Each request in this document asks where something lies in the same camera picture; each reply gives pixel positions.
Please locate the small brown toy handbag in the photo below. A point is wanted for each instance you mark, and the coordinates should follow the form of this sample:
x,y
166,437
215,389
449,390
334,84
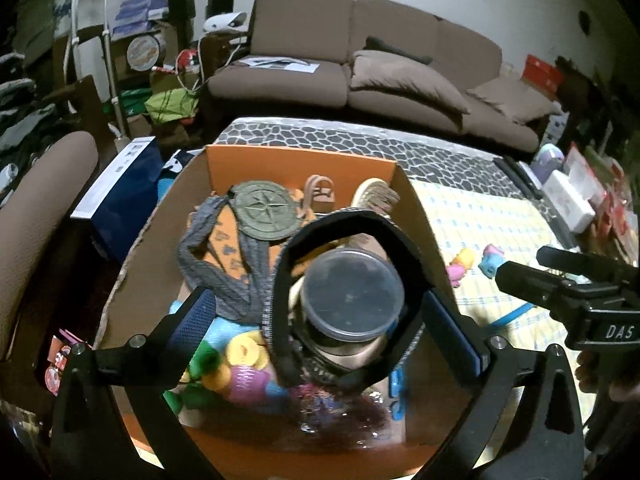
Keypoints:
x,y
322,195

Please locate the pile of clothes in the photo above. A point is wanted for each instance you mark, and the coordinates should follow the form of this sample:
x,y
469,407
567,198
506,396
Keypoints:
x,y
22,105

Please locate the grey pebble pattern table cover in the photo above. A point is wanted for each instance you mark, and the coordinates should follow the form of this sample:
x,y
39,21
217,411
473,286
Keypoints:
x,y
350,140

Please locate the round wooden brush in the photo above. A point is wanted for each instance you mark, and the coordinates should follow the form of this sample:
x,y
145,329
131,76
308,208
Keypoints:
x,y
375,192

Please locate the person's right hand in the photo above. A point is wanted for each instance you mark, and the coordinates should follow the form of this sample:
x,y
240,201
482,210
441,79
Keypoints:
x,y
590,370

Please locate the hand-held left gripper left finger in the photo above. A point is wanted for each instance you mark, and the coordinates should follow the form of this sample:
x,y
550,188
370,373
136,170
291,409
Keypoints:
x,y
195,325

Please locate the small brown cushion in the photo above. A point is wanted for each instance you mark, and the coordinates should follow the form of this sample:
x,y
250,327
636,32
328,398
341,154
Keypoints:
x,y
515,100

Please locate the white headset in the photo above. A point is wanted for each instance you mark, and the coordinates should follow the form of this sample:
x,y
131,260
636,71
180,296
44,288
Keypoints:
x,y
225,21

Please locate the stack of blue boxes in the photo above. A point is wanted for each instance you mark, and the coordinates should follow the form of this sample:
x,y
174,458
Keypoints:
x,y
140,12

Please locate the large brown cushion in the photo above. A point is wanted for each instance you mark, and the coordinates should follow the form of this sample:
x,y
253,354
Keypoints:
x,y
405,80

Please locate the blue white plastic bag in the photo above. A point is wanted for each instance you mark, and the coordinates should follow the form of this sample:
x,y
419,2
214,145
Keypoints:
x,y
177,170

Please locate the red box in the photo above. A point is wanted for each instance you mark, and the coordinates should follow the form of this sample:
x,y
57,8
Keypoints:
x,y
544,71

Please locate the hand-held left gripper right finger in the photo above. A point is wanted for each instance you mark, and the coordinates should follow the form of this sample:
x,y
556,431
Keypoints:
x,y
452,332

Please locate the dark cushion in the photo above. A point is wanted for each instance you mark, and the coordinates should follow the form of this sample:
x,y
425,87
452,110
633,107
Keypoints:
x,y
397,49

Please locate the green bag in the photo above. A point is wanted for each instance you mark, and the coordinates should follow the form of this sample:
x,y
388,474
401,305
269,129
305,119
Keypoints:
x,y
172,105

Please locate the dark jar with grey lid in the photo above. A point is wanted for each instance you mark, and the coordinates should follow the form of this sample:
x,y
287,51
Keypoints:
x,y
352,300

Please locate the brown armchair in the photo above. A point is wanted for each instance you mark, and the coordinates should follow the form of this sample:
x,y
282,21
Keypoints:
x,y
40,220

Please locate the round tin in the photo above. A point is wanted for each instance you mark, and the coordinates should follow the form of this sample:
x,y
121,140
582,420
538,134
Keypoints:
x,y
143,52

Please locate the green hair roller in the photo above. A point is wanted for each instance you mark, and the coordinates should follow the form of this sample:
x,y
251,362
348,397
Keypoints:
x,y
205,360
185,400

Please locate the red white object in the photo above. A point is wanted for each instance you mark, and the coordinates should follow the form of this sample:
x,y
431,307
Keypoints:
x,y
188,60

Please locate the orange cardboard box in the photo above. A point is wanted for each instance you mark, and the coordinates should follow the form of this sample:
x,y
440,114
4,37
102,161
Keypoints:
x,y
280,165

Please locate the black speaker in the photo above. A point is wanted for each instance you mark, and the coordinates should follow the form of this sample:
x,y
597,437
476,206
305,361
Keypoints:
x,y
221,0
181,4

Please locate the orange yellow hair roller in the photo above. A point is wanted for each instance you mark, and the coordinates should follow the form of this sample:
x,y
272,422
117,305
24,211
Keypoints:
x,y
220,379

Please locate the white red-edged packet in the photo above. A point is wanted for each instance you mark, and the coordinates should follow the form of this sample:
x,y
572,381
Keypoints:
x,y
585,172

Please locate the blue plastic stick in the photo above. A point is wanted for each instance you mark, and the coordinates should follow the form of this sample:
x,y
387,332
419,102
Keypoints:
x,y
515,314

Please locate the blue plastic clip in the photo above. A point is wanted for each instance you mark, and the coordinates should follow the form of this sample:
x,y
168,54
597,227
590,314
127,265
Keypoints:
x,y
397,395

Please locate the white carton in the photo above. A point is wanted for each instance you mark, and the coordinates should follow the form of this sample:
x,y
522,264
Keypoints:
x,y
556,127

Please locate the lavender container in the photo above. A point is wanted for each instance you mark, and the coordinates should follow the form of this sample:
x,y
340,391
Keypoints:
x,y
548,157

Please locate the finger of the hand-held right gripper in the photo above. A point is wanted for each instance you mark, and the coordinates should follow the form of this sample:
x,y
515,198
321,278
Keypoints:
x,y
540,287
585,267

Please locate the light blue hair roller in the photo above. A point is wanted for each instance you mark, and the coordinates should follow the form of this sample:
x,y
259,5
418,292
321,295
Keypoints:
x,y
225,332

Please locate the brown sofa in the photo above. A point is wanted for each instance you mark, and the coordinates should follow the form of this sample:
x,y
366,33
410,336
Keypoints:
x,y
300,35

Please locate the white pole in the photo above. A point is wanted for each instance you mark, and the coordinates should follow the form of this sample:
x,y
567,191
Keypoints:
x,y
115,60

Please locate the glittery purple pouch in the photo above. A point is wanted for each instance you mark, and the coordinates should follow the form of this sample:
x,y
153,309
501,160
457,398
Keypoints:
x,y
345,415

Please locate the pink packets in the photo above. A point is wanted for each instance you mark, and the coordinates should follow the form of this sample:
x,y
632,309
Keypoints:
x,y
62,355

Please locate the navy box with white edge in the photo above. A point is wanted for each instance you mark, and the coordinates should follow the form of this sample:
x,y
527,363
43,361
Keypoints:
x,y
125,195

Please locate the black remote control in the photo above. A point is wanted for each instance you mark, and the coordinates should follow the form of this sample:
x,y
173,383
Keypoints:
x,y
517,175

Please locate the dark wall ornament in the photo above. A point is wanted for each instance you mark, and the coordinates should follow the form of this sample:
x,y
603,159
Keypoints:
x,y
585,21

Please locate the papers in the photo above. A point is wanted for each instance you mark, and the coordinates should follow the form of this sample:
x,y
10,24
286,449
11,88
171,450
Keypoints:
x,y
277,65

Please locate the purple hair roller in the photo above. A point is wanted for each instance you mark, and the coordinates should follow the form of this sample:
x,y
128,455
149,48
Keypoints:
x,y
245,385

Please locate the red printed packet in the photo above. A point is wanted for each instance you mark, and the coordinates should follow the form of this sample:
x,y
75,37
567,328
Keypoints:
x,y
617,220

